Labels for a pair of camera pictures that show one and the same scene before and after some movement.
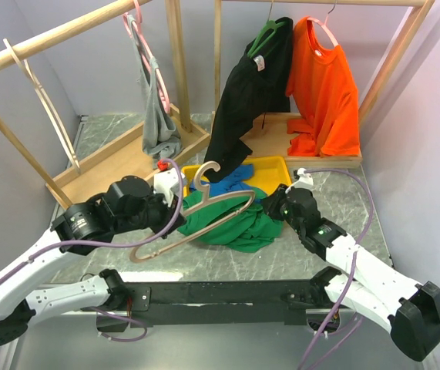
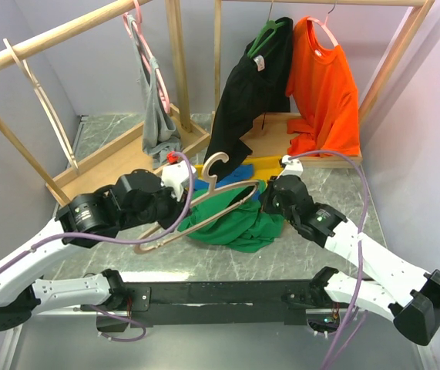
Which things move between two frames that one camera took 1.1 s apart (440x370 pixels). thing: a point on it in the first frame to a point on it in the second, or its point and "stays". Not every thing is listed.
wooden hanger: (206, 195) to (214, 187)
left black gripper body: (155, 213) stays
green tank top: (246, 233) stays
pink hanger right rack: (325, 25) stays
